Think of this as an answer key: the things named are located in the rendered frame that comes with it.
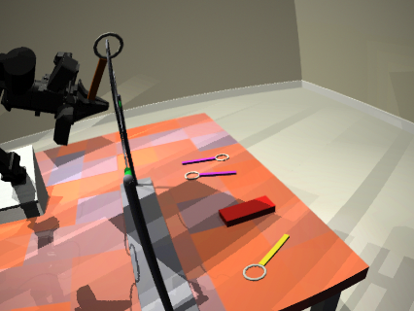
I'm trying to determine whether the red rectangular block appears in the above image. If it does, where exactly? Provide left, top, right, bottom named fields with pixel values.
left=219, top=196, right=275, bottom=227

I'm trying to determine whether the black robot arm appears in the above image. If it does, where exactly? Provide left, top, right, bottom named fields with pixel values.
left=0, top=47, right=79, bottom=186

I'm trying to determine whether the grey loop with yellow handle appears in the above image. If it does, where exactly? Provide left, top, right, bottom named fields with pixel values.
left=243, top=234, right=290, bottom=281

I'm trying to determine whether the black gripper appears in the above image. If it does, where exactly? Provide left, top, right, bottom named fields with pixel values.
left=30, top=63, right=109, bottom=146

